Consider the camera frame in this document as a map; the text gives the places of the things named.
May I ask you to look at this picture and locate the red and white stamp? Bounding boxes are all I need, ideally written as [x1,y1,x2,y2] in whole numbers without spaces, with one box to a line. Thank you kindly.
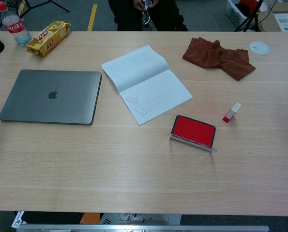
[222,102,242,123]

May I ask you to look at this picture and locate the white lined notebook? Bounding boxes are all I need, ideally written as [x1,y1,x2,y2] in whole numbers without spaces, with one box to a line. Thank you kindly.
[101,44,194,126]

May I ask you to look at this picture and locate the red ink pad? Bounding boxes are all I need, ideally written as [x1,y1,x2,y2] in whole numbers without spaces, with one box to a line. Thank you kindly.
[169,115,218,152]

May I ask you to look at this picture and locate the brown cloth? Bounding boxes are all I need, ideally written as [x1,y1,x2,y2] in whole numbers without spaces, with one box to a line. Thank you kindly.
[182,37,257,81]

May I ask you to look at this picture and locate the grey laptop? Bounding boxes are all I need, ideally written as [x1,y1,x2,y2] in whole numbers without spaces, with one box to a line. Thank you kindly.
[0,69,103,126]

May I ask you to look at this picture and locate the person in black clothes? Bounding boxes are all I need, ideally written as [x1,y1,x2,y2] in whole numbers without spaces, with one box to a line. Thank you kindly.
[108,0,188,32]

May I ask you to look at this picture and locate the orange object under table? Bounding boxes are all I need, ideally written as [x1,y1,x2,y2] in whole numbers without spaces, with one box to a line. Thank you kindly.
[80,212,103,225]

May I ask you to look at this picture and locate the golden snack package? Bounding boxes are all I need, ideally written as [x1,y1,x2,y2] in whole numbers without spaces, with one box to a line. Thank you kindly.
[26,20,72,58]

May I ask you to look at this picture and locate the white plastic basket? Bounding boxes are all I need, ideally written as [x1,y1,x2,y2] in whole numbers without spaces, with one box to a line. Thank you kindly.
[225,0,259,28]

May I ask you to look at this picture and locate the black tripod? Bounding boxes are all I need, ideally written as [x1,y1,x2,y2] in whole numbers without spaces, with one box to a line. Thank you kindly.
[0,0,70,19]
[233,0,265,32]

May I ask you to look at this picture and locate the plastic cola bottle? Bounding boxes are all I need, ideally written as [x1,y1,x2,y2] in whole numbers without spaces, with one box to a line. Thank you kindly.
[0,0,33,47]

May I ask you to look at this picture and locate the cardboard box with foam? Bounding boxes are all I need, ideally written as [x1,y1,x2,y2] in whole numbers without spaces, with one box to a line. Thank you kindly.
[257,0,288,33]

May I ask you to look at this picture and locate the white printed label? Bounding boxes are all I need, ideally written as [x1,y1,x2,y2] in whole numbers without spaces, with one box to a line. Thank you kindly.
[11,211,26,229]

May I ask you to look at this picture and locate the aluminium rail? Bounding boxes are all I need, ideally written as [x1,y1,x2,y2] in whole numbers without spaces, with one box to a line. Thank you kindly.
[16,224,270,232]

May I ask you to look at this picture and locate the white round cable grommet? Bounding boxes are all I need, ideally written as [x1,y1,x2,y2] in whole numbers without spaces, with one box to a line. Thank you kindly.
[249,41,271,56]

